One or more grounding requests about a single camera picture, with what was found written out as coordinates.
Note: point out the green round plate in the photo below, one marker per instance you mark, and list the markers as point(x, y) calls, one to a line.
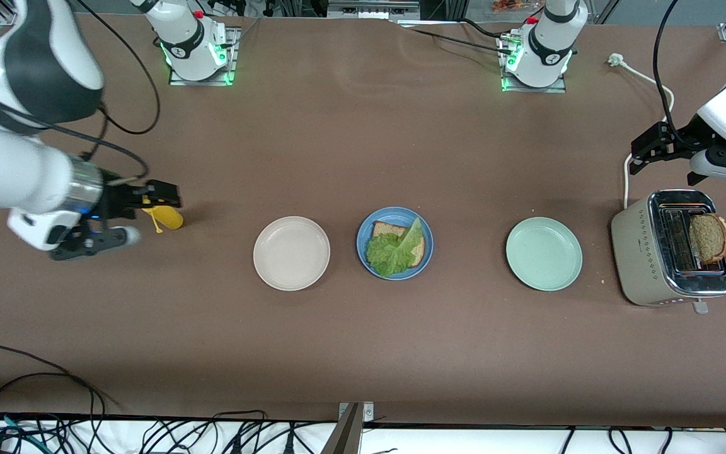
point(544, 253)

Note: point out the blue round plate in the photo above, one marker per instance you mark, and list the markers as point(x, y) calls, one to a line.
point(363, 243)

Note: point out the dark metal post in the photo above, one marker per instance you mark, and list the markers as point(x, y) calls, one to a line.
point(345, 435)

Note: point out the silver table edge bracket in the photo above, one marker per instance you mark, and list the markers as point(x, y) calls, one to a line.
point(369, 410)

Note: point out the beige round plate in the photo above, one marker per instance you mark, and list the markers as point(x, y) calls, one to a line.
point(292, 253)

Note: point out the green lettuce leaf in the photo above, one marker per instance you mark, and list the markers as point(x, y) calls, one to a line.
point(391, 252)

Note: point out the orange object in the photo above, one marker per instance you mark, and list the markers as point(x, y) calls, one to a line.
point(508, 5)

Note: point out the beige chrome toaster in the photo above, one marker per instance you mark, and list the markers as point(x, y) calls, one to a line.
point(637, 252)

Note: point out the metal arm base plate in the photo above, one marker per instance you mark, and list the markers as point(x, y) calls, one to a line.
point(530, 90)
point(199, 82)

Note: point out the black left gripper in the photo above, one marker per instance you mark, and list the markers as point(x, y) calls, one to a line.
point(682, 139)

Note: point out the yellow squeeze bottle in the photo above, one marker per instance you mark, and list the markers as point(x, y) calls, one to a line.
point(171, 219)

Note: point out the grey metal box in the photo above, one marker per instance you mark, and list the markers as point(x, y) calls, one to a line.
point(369, 9)

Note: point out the brown bread slice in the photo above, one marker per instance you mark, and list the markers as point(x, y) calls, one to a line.
point(711, 238)
point(385, 228)

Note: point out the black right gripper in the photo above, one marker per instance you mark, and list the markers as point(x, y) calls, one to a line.
point(117, 199)

